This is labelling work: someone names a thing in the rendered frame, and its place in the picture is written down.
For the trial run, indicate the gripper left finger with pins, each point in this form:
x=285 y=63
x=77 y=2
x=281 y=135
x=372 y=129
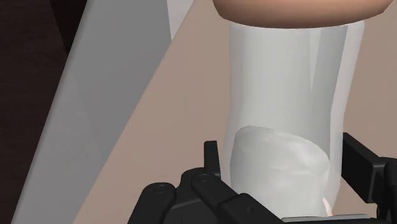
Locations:
x=214 y=190

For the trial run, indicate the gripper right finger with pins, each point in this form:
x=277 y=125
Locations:
x=366 y=173

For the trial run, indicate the clear jar with brown lid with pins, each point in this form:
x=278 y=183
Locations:
x=279 y=93

